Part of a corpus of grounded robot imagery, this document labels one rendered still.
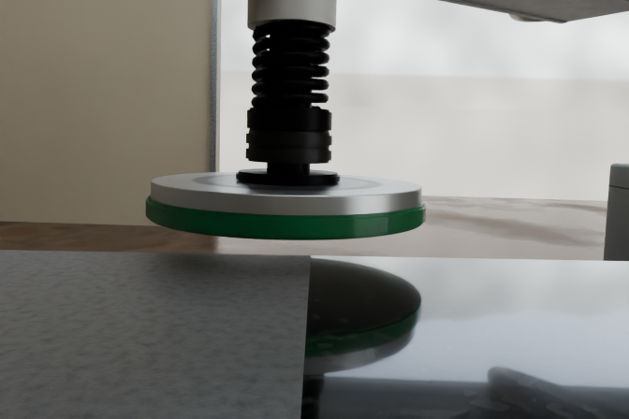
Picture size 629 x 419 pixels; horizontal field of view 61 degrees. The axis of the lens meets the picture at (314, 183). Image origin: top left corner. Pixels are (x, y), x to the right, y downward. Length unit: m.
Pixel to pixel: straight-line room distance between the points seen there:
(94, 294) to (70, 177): 5.30
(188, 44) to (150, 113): 0.75
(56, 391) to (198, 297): 0.12
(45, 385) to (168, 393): 0.05
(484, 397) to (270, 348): 0.09
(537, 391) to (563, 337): 0.07
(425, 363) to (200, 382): 0.09
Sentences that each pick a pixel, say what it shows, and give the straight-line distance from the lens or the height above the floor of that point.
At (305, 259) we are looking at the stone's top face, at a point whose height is 0.80.
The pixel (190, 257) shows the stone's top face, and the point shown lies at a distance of 0.42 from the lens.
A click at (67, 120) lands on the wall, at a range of 5.62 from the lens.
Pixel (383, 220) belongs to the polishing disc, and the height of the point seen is 0.84.
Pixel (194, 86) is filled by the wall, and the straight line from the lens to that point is 5.22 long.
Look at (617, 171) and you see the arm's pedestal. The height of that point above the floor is 0.83.
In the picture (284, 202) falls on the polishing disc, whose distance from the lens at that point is 0.33.
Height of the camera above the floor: 0.90
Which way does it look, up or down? 5 degrees down
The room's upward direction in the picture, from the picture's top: 2 degrees clockwise
